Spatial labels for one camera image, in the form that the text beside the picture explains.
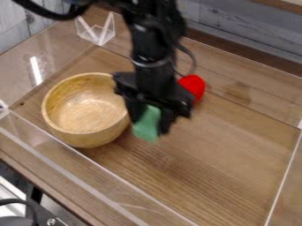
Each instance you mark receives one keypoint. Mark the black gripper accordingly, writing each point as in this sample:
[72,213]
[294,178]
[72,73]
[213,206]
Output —
[151,85]

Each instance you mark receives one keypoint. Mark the green rectangular block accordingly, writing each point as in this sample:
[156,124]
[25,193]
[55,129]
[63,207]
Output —
[144,128]

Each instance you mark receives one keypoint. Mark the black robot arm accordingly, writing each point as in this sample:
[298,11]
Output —
[156,27]

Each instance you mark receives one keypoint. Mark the brown wooden bowl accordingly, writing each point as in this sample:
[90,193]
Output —
[84,113]

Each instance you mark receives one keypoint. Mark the red toy strawberry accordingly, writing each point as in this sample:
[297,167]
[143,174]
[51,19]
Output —
[194,84]

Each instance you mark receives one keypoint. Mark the black metal stand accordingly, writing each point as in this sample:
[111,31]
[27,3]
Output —
[20,212]

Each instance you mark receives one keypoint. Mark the clear acrylic corner bracket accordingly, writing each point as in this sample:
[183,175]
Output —
[96,34]

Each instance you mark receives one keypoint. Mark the clear acrylic tray wall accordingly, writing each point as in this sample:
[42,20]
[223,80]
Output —
[98,196]

